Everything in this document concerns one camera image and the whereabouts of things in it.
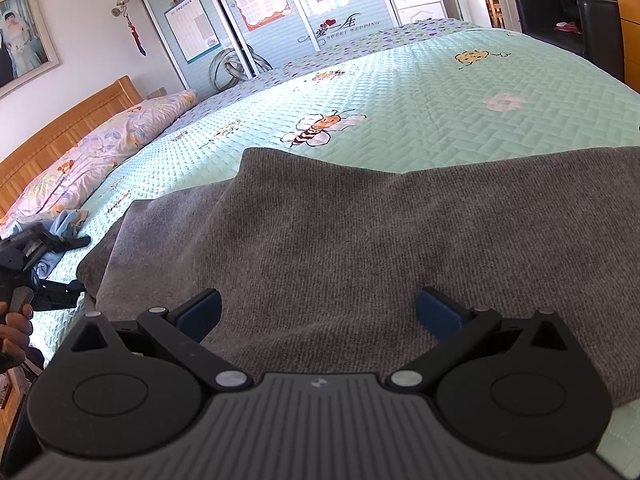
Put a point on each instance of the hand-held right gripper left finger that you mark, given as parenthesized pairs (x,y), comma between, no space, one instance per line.
(200,315)

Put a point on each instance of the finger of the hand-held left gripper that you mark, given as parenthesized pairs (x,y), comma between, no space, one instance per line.
(57,295)
(60,244)

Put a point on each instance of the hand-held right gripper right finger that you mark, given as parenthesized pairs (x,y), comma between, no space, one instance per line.
(440,316)

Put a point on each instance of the grey knit sweater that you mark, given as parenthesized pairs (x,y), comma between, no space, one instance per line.
(325,240)

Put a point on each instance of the person's left hand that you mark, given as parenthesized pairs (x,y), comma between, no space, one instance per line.
(15,332)

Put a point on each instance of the light blue crumpled cloth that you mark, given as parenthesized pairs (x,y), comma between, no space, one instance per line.
(62,227)

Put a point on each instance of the floral pillow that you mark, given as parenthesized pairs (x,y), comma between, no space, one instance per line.
(100,150)

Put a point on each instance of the wooden headboard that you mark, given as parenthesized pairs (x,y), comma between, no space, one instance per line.
(60,130)

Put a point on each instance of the bee print quilted bedspread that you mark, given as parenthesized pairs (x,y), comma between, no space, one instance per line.
(425,125)

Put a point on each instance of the framed wedding photo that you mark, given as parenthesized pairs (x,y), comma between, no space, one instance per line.
(22,40)

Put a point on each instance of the red hanging ornament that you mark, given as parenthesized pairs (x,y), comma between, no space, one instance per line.
(136,35)

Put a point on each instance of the blue framed chart poster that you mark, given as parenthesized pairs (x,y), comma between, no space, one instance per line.
(192,30)

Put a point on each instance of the sliding door wardrobe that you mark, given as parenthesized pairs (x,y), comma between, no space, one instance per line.
(280,45)

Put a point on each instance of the black armchair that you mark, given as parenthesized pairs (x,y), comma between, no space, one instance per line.
(565,30)

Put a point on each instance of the wooden chair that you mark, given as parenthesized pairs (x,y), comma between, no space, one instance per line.
(491,5)

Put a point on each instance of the wooden dresser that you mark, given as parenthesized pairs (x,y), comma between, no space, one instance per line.
(630,25)

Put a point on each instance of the wall socket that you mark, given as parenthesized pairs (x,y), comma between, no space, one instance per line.
(156,92)

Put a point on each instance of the wall lamp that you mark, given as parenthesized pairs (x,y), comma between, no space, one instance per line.
(121,1)

